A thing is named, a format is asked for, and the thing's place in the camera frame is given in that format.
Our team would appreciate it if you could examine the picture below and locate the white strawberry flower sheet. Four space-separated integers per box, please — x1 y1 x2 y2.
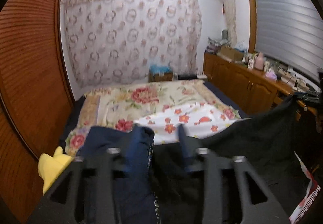
134 102 243 145

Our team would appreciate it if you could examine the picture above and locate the dark navy bed blanket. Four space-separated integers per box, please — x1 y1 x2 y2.
204 81 248 118

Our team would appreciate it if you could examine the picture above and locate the pink jug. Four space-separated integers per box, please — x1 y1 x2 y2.
254 52 264 70

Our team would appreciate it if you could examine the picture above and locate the small box with blue cloth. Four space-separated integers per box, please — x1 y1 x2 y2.
148 64 173 83

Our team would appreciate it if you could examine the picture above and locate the cardboard box on cabinet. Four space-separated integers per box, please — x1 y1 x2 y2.
218 46 244 61

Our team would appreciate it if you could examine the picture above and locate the folded navy blue garment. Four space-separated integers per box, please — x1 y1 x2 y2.
79 126 159 223

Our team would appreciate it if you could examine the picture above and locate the black t-shirt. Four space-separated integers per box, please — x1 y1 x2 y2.
149 96 310 223

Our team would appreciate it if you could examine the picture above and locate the grey window blind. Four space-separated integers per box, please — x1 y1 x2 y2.
255 0 322 81

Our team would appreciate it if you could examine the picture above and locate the wooden louvered wardrobe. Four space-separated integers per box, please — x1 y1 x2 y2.
1 0 73 223

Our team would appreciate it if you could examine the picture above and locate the wooden sideboard cabinet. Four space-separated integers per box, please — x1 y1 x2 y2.
202 52 319 121

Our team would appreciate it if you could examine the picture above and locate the circle-patterned lace curtain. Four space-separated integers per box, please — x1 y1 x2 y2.
63 0 202 87

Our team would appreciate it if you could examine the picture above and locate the stack of papers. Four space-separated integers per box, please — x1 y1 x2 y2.
205 38 228 54

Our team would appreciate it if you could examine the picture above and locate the yellow plush toy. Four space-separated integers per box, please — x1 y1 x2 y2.
38 146 73 194

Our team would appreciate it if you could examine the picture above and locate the folded circle-patterned dark garment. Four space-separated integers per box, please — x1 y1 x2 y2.
148 144 162 224

